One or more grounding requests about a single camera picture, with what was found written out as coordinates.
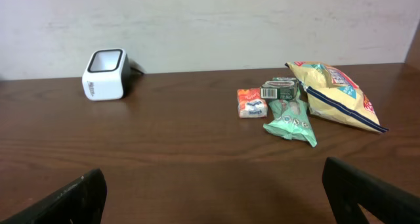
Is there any yellow snack bag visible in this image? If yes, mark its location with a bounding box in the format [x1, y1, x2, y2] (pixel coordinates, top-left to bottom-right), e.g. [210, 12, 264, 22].
[285, 61, 388, 133]

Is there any teal snack packet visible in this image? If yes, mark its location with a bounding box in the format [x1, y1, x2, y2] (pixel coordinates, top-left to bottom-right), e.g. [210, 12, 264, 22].
[263, 89, 318, 148]

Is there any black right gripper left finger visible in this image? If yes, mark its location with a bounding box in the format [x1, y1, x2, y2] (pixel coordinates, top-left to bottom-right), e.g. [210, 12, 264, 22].
[1, 168, 107, 224]

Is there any round clear packaged item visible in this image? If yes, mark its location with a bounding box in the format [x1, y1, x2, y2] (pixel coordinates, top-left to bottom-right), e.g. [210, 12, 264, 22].
[260, 78, 298, 101]

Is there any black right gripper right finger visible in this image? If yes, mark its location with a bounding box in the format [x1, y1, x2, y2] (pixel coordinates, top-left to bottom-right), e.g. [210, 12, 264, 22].
[322, 157, 419, 223]

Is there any orange tissue pack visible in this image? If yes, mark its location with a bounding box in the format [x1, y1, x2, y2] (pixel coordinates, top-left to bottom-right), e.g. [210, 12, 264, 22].
[237, 88, 268, 118]

